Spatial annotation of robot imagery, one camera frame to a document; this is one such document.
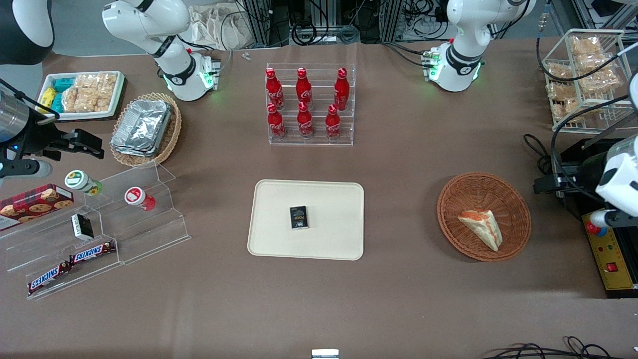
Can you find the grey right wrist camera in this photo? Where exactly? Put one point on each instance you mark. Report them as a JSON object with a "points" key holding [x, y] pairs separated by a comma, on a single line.
{"points": [[25, 168]]}

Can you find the black machine with yellow panel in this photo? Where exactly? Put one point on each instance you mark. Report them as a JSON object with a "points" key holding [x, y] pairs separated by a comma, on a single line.
{"points": [[610, 254]]}

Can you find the snickers chocolate bar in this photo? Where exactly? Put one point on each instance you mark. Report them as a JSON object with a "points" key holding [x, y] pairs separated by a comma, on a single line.
{"points": [[92, 253], [49, 278]]}

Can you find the teal snack packet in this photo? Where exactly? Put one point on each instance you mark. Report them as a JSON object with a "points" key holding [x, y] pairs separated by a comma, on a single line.
{"points": [[63, 84], [57, 102]]}

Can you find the stacked aluminium foil trays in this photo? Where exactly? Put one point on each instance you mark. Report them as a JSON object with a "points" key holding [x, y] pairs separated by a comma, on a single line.
{"points": [[142, 127]]}

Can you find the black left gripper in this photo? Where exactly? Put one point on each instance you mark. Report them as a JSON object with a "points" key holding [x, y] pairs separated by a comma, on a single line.
{"points": [[584, 174]]}

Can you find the light oval wicker basket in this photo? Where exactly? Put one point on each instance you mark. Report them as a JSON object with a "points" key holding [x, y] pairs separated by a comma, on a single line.
{"points": [[172, 134]]}

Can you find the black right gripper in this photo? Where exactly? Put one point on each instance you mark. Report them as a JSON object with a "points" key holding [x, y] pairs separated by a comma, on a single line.
{"points": [[44, 141]]}

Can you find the red cookie box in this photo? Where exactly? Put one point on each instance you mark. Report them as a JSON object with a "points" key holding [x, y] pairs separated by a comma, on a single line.
{"points": [[30, 205]]}

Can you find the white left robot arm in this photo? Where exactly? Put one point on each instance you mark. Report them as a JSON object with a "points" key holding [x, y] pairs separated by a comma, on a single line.
{"points": [[463, 55]]}

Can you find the red cola bottle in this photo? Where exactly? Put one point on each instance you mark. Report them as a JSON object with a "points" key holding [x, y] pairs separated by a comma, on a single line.
{"points": [[304, 122], [332, 124], [275, 123], [341, 89], [273, 90], [303, 89]]}

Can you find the beige cloth bag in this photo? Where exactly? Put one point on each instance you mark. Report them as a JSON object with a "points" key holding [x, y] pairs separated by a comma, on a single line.
{"points": [[219, 27]]}

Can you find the aluminium frame rack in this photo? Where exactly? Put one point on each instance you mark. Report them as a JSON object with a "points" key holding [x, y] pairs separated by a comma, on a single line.
{"points": [[261, 22]]}

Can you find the green lid cup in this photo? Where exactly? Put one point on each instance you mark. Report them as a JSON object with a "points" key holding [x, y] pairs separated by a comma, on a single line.
{"points": [[79, 180]]}

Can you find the red emergency stop button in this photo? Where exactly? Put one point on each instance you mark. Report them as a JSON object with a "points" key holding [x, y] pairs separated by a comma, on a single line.
{"points": [[593, 229]]}

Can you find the red lid cup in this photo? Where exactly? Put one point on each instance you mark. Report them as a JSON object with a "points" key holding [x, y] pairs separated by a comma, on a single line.
{"points": [[137, 196]]}

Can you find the clear fried snack pack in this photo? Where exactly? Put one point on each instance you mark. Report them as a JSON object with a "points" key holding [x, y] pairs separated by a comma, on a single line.
{"points": [[585, 45], [600, 82], [595, 62], [565, 109], [560, 90], [559, 72]]}

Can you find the small black card box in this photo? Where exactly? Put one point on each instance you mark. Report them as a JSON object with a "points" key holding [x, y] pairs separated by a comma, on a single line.
{"points": [[299, 218]]}

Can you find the triangular sandwich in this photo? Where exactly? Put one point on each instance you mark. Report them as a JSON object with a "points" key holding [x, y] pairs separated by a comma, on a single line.
{"points": [[482, 227]]}

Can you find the clear acrylic bottle rack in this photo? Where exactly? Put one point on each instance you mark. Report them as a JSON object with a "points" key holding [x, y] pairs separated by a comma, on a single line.
{"points": [[319, 142]]}

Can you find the yellow snack packet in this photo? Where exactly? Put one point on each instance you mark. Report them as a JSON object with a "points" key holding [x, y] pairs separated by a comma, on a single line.
{"points": [[47, 98]]}

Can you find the clear rice cracker pack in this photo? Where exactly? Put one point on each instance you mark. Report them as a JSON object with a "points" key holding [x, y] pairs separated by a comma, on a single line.
{"points": [[77, 99], [97, 82]]}

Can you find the small black white box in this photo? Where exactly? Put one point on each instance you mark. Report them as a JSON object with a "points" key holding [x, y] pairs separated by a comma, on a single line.
{"points": [[82, 227]]}

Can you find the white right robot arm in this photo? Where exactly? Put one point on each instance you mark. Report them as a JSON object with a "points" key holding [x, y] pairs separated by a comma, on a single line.
{"points": [[144, 20]]}

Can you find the brown round wicker basket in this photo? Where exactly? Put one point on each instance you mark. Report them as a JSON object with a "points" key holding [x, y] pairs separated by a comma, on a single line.
{"points": [[458, 194]]}

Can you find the clear acrylic step shelf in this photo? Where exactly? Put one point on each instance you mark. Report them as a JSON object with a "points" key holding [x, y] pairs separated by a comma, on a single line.
{"points": [[149, 234]]}

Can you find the white rectangular snack tray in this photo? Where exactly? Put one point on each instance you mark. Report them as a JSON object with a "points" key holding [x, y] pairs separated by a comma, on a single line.
{"points": [[117, 99]]}

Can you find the beige plastic tray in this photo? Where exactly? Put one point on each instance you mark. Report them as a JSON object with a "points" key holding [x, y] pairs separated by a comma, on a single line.
{"points": [[329, 199]]}

